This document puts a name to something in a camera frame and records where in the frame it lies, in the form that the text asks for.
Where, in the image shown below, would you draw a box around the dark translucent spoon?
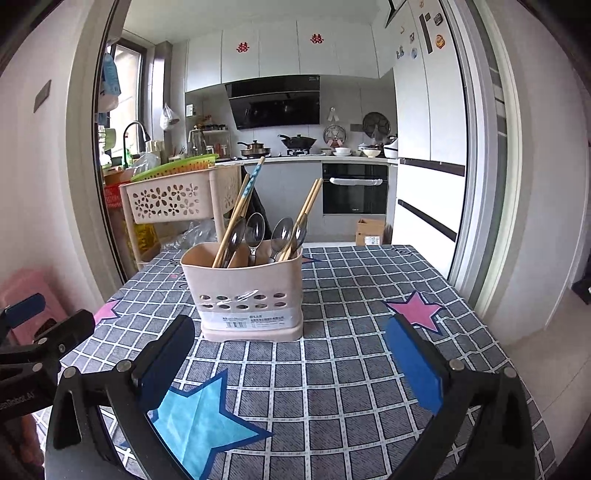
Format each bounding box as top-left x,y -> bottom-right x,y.
286,216 -> 308,260

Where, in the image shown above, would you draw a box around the white bowl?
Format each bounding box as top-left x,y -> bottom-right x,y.
362,148 -> 382,158

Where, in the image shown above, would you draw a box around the dark plastic utensil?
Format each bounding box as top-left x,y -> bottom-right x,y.
245,212 -> 266,266

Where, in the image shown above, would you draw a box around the grey checked tablecloth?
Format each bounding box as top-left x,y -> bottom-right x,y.
34,244 -> 558,480

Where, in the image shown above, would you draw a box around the green tray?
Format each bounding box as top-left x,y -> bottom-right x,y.
131,154 -> 217,182

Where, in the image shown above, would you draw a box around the beige utensil holder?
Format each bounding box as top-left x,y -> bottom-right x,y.
180,241 -> 304,342

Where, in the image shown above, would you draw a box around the blue patterned chopstick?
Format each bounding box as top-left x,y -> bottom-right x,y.
212,156 -> 266,268

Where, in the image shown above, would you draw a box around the clear plastic bag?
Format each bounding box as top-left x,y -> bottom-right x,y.
161,219 -> 217,251

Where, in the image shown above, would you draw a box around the steel pot with lid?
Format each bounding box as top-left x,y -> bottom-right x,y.
238,140 -> 270,158

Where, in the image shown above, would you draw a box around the built-in black oven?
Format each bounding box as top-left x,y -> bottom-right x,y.
322,163 -> 389,215

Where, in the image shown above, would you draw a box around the white rice cooker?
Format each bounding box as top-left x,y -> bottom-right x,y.
383,136 -> 399,159

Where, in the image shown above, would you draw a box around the black faucet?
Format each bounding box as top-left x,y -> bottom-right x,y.
121,120 -> 153,169

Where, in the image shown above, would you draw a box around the black range hood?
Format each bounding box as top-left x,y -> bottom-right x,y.
224,75 -> 321,130

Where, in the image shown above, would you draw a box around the beige perforated storage cart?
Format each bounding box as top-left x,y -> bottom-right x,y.
119,163 -> 242,268

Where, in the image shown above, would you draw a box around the white upper cabinets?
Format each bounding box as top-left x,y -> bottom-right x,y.
184,18 -> 380,92

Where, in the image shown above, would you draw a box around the black wok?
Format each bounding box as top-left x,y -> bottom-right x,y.
279,134 -> 317,151

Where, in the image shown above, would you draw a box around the white refrigerator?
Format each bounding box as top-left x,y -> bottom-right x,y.
389,1 -> 468,276

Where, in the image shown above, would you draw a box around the dark plastic spoon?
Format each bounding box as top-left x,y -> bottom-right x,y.
270,217 -> 294,263

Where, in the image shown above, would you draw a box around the long plain wooden chopstick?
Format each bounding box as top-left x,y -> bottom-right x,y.
211,174 -> 250,268

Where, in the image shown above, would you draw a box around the pink plastic stool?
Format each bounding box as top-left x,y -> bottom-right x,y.
1,269 -> 67,345

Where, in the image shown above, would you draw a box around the cardboard box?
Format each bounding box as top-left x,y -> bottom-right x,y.
356,219 -> 386,246

